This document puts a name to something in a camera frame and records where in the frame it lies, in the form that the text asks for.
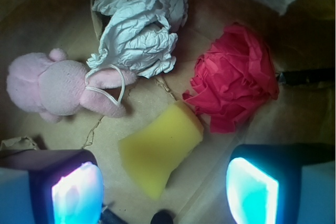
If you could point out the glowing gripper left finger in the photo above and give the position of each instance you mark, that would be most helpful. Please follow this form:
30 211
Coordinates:
50 186

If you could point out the white crumpled paper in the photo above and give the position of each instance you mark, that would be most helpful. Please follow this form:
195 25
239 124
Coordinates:
140 35

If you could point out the pink plush bunny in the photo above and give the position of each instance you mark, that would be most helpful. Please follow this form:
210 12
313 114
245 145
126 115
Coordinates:
54 86

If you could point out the brown paper bag bin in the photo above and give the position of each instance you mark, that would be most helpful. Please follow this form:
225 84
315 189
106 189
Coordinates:
303 38

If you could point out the yellow sponge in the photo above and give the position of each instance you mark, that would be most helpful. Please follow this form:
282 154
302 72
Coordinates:
150 155

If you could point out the small black foam piece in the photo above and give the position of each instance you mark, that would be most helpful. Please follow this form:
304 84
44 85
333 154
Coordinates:
162 217

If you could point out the red crumpled tissue paper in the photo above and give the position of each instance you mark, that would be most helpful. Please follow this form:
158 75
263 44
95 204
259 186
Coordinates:
232 79

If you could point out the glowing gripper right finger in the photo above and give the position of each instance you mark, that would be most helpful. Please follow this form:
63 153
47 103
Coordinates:
286 183

